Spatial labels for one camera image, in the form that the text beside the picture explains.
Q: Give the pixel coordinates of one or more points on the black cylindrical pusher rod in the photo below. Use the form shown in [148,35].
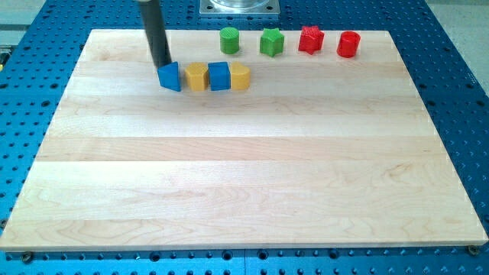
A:
[153,21]

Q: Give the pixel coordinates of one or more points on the blue triangular block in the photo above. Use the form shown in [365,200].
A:
[169,76]

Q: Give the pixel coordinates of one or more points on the yellow hexagon block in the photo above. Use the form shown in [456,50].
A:
[197,76]

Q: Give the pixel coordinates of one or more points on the green cylinder block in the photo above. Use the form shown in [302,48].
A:
[229,40]

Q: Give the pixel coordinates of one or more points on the blue cube block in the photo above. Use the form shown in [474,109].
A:
[219,76]

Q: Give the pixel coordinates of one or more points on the yellow heart block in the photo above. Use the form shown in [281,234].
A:
[240,76]

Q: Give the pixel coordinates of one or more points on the green star block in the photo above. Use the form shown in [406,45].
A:
[271,42]

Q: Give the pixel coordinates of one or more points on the red star block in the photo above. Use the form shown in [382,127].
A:
[311,39]

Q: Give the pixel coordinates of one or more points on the red cylinder block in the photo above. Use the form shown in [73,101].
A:
[348,44]

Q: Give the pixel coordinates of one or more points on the light wooden board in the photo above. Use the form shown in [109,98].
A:
[319,152]

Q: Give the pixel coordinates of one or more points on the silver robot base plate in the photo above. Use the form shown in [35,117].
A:
[239,7]

